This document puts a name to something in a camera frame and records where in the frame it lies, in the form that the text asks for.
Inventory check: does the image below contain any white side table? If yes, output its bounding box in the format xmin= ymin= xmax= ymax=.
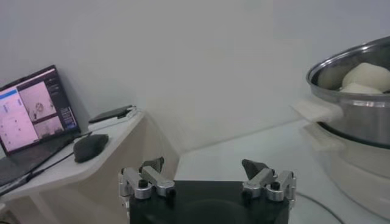
xmin=0 ymin=111 xmax=180 ymax=224

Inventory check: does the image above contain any black smartphone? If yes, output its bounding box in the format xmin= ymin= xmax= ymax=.
xmin=88 ymin=105 xmax=134 ymax=124

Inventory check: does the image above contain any perforated steel steamer basket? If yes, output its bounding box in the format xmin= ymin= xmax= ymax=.
xmin=306 ymin=35 xmax=390 ymax=150

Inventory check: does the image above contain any white steamed baozi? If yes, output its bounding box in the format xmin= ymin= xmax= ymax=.
xmin=341 ymin=62 xmax=390 ymax=92
xmin=339 ymin=82 xmax=383 ymax=94

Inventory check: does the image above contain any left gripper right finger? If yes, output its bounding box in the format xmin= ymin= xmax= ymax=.
xmin=241 ymin=158 xmax=297 ymax=202

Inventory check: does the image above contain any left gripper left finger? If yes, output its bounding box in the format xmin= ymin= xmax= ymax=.
xmin=118 ymin=156 xmax=177 ymax=200

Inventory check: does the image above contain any black laptop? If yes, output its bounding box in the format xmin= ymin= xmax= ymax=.
xmin=0 ymin=65 xmax=82 ymax=188

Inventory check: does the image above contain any cream electric cooker pot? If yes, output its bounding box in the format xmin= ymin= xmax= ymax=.
xmin=291 ymin=97 xmax=390 ymax=222

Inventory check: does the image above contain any black computer mouse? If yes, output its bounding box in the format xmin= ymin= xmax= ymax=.
xmin=73 ymin=133 xmax=110 ymax=164

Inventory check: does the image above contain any black laptop cable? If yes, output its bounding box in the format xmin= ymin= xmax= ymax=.
xmin=0 ymin=130 xmax=92 ymax=195

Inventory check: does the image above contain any round glass pot lid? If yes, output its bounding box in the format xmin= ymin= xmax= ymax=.
xmin=176 ymin=152 xmax=345 ymax=224

